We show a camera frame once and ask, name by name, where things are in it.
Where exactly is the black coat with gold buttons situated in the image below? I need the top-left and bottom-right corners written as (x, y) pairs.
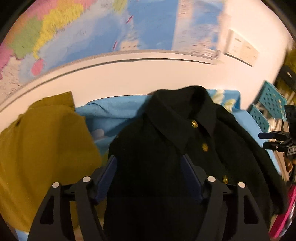
top-left (103, 86), bottom-right (287, 240)

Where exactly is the magenta pink object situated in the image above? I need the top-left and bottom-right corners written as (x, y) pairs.
top-left (269, 184), bottom-right (295, 239)

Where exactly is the teal perforated plastic chair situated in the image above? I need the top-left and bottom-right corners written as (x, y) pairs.
top-left (248, 81), bottom-right (287, 133)

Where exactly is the mustard yellow folded garment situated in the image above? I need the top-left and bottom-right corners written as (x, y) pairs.
top-left (1, 92), bottom-right (102, 232)

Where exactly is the blue floral bed sheet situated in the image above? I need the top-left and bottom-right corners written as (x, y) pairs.
top-left (16, 89), bottom-right (282, 241)

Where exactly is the white wall socket panel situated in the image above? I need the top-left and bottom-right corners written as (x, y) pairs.
top-left (224, 30), bottom-right (259, 67)

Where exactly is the colourful wall map poster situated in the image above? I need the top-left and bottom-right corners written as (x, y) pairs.
top-left (1, 1), bottom-right (226, 101)

